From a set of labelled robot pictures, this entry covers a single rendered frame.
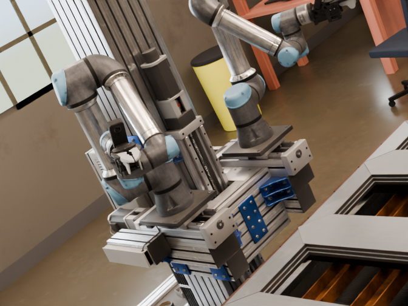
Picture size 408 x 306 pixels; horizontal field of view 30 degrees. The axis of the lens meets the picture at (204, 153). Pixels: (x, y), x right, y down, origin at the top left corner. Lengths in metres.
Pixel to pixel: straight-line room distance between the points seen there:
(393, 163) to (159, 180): 0.88
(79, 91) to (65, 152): 3.43
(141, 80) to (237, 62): 0.44
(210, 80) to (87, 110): 3.86
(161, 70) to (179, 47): 3.92
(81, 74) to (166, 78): 0.41
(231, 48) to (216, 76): 3.32
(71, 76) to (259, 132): 0.84
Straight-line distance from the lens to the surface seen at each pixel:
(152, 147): 2.47
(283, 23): 3.03
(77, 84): 2.62
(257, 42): 2.94
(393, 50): 5.55
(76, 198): 6.09
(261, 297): 2.44
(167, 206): 2.78
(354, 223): 2.63
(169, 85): 2.90
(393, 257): 2.42
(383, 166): 2.94
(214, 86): 6.47
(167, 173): 2.75
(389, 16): 7.15
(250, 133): 3.06
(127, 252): 2.92
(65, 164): 6.04
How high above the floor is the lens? 2.09
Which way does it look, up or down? 19 degrees down
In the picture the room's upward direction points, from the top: 25 degrees counter-clockwise
